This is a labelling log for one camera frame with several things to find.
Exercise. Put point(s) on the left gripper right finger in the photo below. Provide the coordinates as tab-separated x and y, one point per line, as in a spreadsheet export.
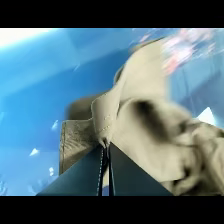
133	180

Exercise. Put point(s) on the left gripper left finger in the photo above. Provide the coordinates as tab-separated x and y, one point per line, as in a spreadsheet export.
83	178

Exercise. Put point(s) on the beige shirt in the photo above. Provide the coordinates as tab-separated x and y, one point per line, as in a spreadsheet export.
143	133

